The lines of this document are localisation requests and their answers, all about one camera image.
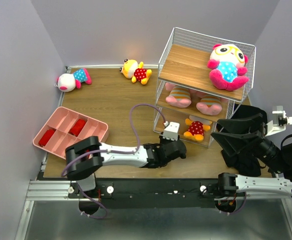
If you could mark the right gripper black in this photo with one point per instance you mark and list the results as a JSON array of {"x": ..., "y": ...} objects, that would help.
[{"x": 256, "y": 133}]

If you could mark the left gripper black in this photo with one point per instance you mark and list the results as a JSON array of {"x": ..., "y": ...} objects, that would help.
[{"x": 163, "y": 139}]

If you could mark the yellow frog plush front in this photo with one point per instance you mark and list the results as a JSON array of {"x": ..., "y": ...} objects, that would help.
[{"x": 197, "y": 127}]

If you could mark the yellow frog plush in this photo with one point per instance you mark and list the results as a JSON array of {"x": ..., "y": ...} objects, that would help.
[
  {"x": 197, "y": 127},
  {"x": 135, "y": 71}
]

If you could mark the pink frog plush striped shirt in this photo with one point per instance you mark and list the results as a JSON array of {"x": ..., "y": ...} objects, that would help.
[{"x": 208, "y": 104}]

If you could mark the pink plush face down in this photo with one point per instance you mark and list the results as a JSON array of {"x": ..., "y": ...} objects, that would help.
[{"x": 179, "y": 96}]

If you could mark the white panda plush with glasses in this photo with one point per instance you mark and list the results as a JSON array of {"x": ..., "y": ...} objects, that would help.
[{"x": 228, "y": 67}]

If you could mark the yellow frog plush back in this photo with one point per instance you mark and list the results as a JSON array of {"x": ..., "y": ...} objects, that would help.
[{"x": 135, "y": 71}]

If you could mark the white panda plush blue dress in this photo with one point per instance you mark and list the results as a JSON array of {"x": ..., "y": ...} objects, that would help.
[{"x": 67, "y": 82}]

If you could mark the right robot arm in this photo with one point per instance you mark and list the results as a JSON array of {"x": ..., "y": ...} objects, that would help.
[{"x": 280, "y": 183}]

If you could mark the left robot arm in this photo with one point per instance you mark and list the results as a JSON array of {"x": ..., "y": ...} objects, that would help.
[{"x": 85, "y": 157}]

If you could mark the black cloth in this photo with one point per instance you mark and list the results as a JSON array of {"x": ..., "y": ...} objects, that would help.
[{"x": 245, "y": 164}]

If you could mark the pink divided tray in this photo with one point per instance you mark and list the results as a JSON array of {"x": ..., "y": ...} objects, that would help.
[{"x": 62, "y": 121}]

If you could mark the red block in tray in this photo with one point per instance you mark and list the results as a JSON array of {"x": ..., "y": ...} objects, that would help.
[{"x": 46, "y": 137}]

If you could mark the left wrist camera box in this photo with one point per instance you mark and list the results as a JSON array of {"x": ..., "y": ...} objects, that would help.
[{"x": 170, "y": 131}]

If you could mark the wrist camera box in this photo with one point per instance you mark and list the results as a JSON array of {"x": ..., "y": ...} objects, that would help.
[
  {"x": 279, "y": 122},
  {"x": 170, "y": 131}
]

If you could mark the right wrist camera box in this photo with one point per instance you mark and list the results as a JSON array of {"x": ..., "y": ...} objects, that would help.
[{"x": 279, "y": 122}]

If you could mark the black mounting rail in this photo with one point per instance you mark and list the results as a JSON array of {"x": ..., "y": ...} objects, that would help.
[{"x": 141, "y": 193}]

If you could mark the white wire wooden shelf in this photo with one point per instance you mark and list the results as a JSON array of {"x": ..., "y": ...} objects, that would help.
[{"x": 184, "y": 63}]

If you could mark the red block under camera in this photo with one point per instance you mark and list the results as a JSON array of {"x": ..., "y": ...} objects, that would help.
[{"x": 77, "y": 127}]

